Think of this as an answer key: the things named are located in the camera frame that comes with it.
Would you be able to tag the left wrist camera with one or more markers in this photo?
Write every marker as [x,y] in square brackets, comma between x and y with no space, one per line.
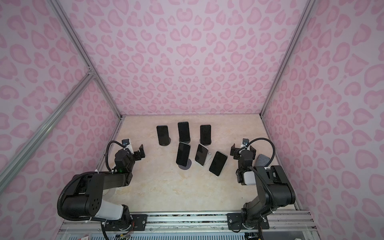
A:
[128,145]

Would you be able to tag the aluminium frame post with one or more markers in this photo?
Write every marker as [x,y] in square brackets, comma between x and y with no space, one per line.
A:
[79,46]
[296,36]

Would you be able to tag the black round stand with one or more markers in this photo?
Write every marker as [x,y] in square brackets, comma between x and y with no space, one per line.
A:
[164,141]

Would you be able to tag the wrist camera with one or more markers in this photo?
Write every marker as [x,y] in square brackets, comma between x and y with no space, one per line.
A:
[245,143]
[128,145]

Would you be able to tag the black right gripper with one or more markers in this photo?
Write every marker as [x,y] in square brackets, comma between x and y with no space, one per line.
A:
[237,151]

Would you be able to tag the aluminium frame post left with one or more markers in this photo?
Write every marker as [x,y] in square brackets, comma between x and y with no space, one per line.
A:
[79,46]

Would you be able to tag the black phone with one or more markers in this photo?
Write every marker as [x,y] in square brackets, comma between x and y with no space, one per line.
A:
[201,154]
[184,130]
[213,166]
[183,154]
[205,132]
[162,131]

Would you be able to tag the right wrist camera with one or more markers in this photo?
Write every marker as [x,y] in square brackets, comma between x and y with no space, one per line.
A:
[245,143]

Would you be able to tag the white stand front right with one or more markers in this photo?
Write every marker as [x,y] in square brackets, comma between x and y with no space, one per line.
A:
[221,160]

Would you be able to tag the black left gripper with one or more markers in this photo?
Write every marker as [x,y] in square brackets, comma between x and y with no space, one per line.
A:
[137,154]

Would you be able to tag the aluminium frame post right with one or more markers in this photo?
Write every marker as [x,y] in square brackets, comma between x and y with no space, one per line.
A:
[296,36]

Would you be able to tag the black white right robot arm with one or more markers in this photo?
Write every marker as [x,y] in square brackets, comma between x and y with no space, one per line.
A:
[274,191]

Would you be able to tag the white folding stand front middle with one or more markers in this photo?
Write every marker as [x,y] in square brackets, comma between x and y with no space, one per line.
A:
[208,157]

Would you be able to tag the purple-grey round stand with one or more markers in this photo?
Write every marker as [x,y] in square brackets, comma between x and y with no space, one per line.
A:
[189,164]

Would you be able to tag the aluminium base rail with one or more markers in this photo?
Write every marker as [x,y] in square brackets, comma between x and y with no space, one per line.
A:
[285,224]

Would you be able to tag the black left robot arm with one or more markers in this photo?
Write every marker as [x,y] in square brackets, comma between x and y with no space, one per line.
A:
[82,198]

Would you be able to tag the aluminium diagonal frame bar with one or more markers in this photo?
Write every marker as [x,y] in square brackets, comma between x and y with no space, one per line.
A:
[19,160]

